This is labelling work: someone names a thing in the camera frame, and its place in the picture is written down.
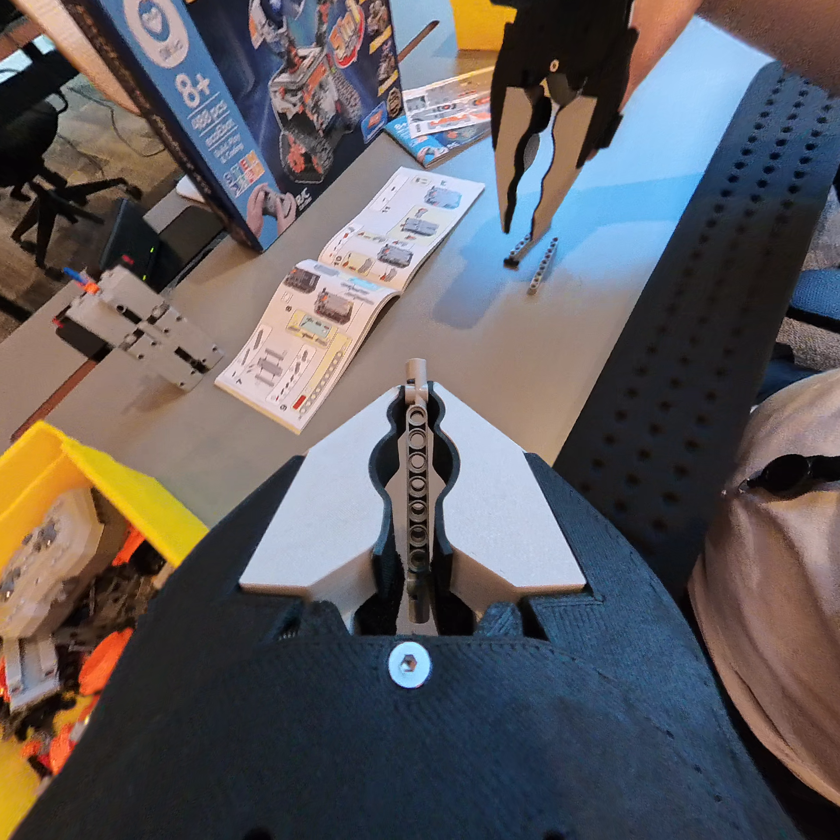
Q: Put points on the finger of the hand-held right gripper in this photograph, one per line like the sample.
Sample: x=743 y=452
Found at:
x=508 y=131
x=568 y=151

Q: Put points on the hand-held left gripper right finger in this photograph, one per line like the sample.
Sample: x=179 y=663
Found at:
x=512 y=525

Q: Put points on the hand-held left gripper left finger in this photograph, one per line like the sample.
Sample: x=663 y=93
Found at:
x=315 y=525

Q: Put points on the grey holed beam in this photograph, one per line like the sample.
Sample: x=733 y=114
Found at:
x=543 y=266
x=522 y=248

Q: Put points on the grey beam with end connector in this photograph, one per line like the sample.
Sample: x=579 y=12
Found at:
x=418 y=472

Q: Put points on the black and grey brick assembly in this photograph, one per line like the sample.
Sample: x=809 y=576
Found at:
x=164 y=334

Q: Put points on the person's right forearm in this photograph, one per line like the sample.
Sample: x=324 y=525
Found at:
x=754 y=39

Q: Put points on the grey desk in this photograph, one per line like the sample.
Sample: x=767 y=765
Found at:
x=525 y=341

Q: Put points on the sticker sheet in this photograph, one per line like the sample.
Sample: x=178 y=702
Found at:
x=446 y=105

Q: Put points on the yellow storage bin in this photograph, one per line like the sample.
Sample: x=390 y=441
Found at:
x=479 y=23
x=131 y=492

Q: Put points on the open instruction manual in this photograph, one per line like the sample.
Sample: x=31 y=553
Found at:
x=328 y=315

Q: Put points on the black perforated pad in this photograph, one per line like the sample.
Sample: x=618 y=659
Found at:
x=722 y=295

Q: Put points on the pile of kit parts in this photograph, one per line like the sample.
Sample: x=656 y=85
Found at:
x=52 y=558

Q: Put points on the blue robot kit box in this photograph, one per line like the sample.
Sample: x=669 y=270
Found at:
x=216 y=98

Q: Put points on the black plastic device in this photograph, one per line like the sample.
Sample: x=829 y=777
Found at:
x=128 y=243

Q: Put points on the black office chair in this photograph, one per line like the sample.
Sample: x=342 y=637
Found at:
x=39 y=131

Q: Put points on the wooden document stand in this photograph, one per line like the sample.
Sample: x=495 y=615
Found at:
x=36 y=13

